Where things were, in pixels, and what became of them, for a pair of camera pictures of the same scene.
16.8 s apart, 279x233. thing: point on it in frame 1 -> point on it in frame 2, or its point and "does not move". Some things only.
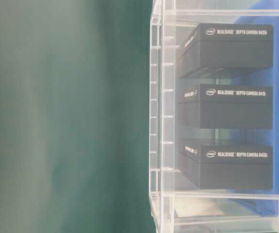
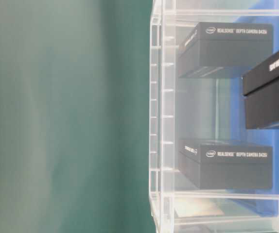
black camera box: x=209 y=166 does not move
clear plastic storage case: x=222 y=116 does not move
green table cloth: x=66 y=116 does not move
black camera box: x=208 y=106 -> x=269 y=89
